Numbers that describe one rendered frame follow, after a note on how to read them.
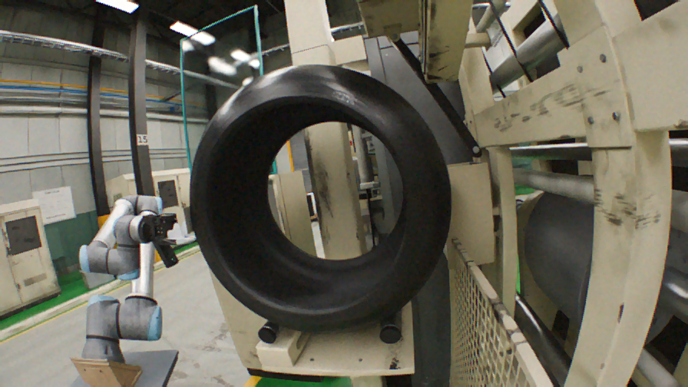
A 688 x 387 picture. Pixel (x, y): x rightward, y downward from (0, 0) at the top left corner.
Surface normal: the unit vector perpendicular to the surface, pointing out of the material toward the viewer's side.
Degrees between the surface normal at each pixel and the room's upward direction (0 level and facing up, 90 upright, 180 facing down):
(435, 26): 162
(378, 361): 0
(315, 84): 80
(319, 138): 90
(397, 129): 85
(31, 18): 90
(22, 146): 90
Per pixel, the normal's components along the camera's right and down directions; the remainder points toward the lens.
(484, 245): -0.18, 0.12
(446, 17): 0.10, 0.97
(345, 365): -0.16, -0.98
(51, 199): 0.95, -0.13
